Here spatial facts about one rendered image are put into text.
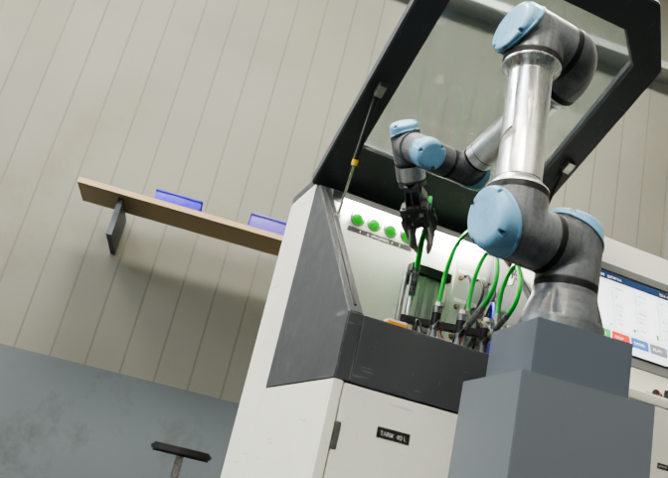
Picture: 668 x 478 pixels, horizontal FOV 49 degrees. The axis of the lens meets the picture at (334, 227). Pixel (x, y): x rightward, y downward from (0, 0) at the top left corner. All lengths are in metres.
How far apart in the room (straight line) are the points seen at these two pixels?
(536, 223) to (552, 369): 0.25
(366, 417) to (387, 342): 0.18
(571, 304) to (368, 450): 0.62
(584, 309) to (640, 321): 1.23
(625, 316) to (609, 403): 1.27
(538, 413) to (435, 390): 0.60
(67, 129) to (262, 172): 1.24
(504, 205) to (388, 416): 0.65
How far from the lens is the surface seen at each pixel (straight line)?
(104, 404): 4.48
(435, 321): 2.10
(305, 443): 1.76
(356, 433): 1.71
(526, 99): 1.45
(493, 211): 1.31
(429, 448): 1.79
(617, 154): 5.90
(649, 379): 2.52
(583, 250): 1.39
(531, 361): 1.27
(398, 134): 1.83
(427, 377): 1.79
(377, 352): 1.74
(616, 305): 2.54
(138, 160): 4.80
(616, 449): 1.29
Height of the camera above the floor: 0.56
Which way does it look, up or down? 19 degrees up
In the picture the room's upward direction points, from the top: 13 degrees clockwise
